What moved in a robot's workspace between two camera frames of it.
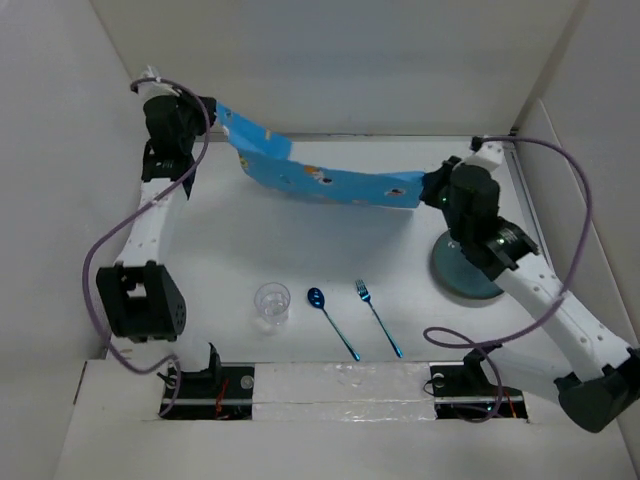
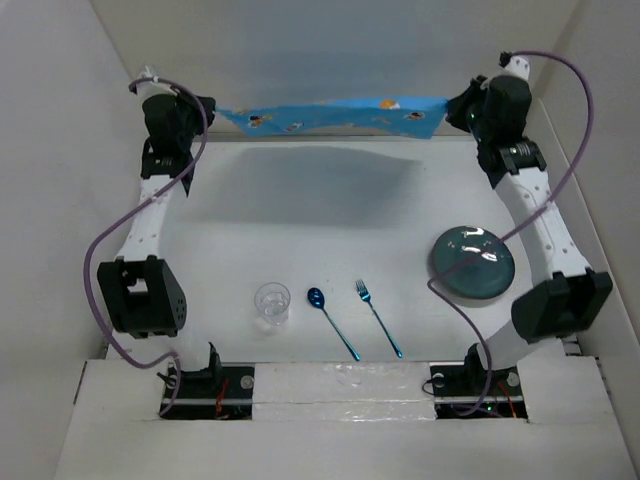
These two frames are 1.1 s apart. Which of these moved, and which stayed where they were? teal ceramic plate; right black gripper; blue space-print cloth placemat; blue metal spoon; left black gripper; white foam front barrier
Moved: right black gripper; blue space-print cloth placemat
Stayed: blue metal spoon; left black gripper; white foam front barrier; teal ceramic plate
